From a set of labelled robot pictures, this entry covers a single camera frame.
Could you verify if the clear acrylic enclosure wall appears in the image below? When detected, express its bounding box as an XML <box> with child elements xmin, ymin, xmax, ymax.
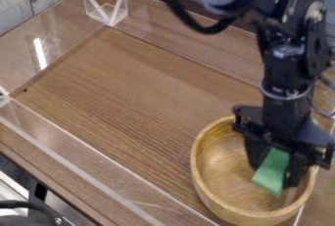
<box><xmin>0</xmin><ymin>0</ymin><xmax>335</xmax><ymax>226</ymax></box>

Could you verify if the black metal table bracket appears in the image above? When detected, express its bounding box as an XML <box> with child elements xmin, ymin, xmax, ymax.
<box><xmin>28</xmin><ymin>182</ymin><xmax>84</xmax><ymax>226</ymax></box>

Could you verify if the black cable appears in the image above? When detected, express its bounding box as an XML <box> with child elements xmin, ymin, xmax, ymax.
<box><xmin>0</xmin><ymin>200</ymin><xmax>62</xmax><ymax>226</ymax></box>

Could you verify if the green rectangular block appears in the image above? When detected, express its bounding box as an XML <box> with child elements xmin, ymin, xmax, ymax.
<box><xmin>251</xmin><ymin>148</ymin><xmax>289</xmax><ymax>196</ymax></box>

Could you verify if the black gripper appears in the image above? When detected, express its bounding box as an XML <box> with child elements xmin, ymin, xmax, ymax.
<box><xmin>233</xmin><ymin>88</ymin><xmax>335</xmax><ymax>188</ymax></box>

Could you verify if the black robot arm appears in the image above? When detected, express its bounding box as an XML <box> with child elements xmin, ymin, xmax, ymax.
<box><xmin>163</xmin><ymin>0</ymin><xmax>335</xmax><ymax>189</ymax></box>

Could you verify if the clear acrylic corner bracket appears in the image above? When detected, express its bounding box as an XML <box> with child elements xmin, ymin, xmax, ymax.
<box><xmin>83</xmin><ymin>0</ymin><xmax>128</xmax><ymax>26</ymax></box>

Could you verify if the brown wooden bowl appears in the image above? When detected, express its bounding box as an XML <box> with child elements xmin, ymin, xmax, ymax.
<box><xmin>190</xmin><ymin>116</ymin><xmax>316</xmax><ymax>226</ymax></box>

